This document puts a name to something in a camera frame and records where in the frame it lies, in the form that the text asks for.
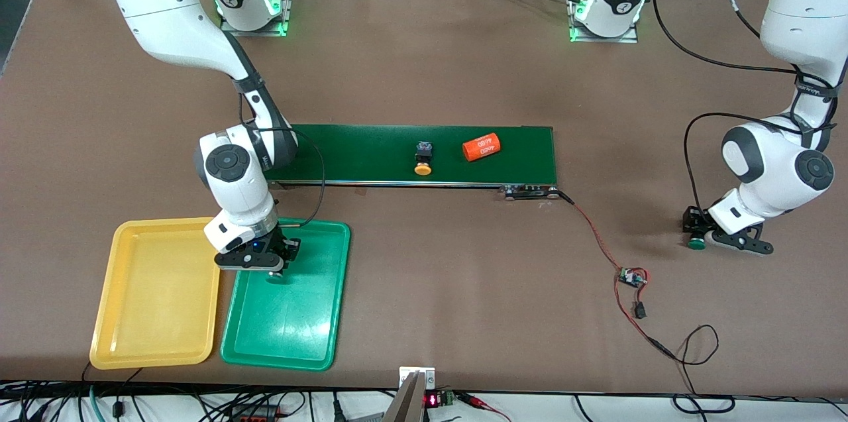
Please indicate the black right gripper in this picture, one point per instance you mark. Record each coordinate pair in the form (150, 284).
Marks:
(289, 247)

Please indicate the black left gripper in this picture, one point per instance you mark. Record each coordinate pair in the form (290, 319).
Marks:
(693, 218)

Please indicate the yellow mushroom push button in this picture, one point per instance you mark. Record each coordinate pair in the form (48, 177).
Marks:
(423, 158)

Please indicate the orange cylinder with 4680 print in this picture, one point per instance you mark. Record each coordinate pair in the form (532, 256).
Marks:
(481, 147)

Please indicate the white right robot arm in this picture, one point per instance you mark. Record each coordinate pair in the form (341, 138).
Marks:
(165, 11)

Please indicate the green plastic tray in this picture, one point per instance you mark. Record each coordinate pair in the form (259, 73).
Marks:
(285, 322)

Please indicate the small green circuit board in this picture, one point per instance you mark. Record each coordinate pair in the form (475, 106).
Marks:
(631, 277)

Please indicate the yellow plastic tray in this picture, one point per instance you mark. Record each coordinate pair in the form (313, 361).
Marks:
(159, 303)

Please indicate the black power strip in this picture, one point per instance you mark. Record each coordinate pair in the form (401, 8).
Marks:
(255, 414)

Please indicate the green conveyor belt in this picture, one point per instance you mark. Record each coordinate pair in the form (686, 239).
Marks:
(397, 144)

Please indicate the red digit display module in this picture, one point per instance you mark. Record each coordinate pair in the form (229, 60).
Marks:
(434, 399)

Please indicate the red clip leads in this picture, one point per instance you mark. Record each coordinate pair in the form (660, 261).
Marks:
(480, 402)

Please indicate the silver camera mount bracket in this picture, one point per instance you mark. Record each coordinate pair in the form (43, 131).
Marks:
(416, 385)

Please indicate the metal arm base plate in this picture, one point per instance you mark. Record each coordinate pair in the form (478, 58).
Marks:
(265, 32)
(596, 40)

